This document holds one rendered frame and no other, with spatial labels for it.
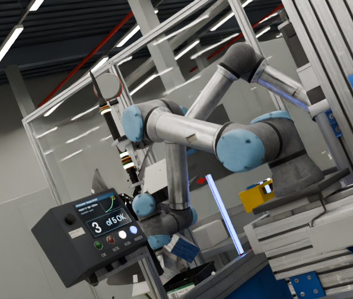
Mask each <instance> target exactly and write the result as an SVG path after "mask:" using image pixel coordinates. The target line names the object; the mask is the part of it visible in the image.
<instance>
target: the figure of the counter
mask: <svg viewBox="0 0 353 299"><path fill-rule="evenodd" d="M85 223H86V224H87V225H88V227H89V229H90V230H91V232H92V233H93V235H94V236H95V237H98V236H100V235H102V234H104V233H107V231H106V229H105V228H104V226H103V225H102V223H101V222H100V220H99V218H98V217H97V218H95V219H92V220H89V221H87V222H85Z"/></svg>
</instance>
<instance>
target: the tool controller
mask: <svg viewBox="0 0 353 299"><path fill-rule="evenodd" d="M97 217H98V218H99V220H100V222H101V223H102V225H103V226H104V228H105V229H106V231H107V233H104V234H102V235H100V236H98V237H95V236H94V235H93V233H92V232H91V230H90V229H89V227H88V225H87V224H86V223H85V222H87V221H89V220H92V219H95V218H97ZM130 226H134V227H136V229H137V233H136V234H132V233H131V232H130V231H129V227H130ZM119 231H124V232H125V233H126V238H125V239H124V240H123V239H121V238H120V237H119V236H118V232H119ZM31 232H32V233H33V235H34V236H35V238H36V240H37V241H38V243H39V244H40V247H41V248H42V249H43V251H44V253H45V255H46V256H47V258H48V259H49V261H50V263H51V264H52V266H53V267H54V269H55V271H56V272H57V274H58V275H59V277H60V279H61V280H62V282H63V284H64V285H65V287H66V288H69V287H71V286H73V285H75V284H77V283H79V282H81V281H83V280H85V279H87V278H89V277H90V276H91V275H92V274H93V273H94V272H96V271H98V270H100V269H102V268H104V267H106V269H107V271H108V272H111V271H112V270H113V269H114V267H113V266H112V263H114V262H116V261H117V260H119V261H120V262H121V264H122V265H124V264H126V263H127V262H128V261H127V260H126V258H125V256H127V255H129V254H131V253H133V252H135V251H136V250H137V249H139V248H140V247H141V246H142V245H143V244H144V243H145V242H146V241H147V240H148V238H147V237H146V235H145V234H144V232H143V231H142V229H141V228H140V226H139V225H138V223H137V222H136V221H135V219H134V217H133V216H132V214H131V213H130V212H129V210H128V208H127V207H126V205H125V204H124V203H123V201H122V200H121V198H120V196H119V195H118V194H117V192H116V191H115V189H114V188H111V189H107V190H104V191H102V192H99V193H95V194H93V195H90V196H86V197H84V198H81V199H77V200H75V201H72V202H68V203H65V204H63V205H59V206H56V207H54V208H50V209H49V210H48V211H47V212H46V213H45V214H44V216H42V218H41V219H40V220H39V221H38V222H37V223H36V225H35V226H34V227H33V228H32V229H31ZM107 236H112V237H113V238H114V240H115V243H114V244H113V245H111V244H109V243H108V242H107V241H106V237H107ZM96 241H99V242H100V243H101V244H102V245H103V248H102V249H101V250H97V249H95V247H94V242H96Z"/></svg>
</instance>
